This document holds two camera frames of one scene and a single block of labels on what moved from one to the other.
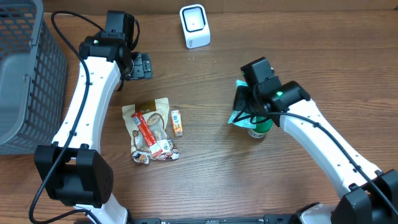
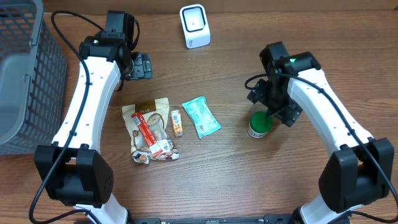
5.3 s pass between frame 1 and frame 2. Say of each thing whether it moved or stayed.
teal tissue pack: moved
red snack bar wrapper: stayed
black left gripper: stayed
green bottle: stayed
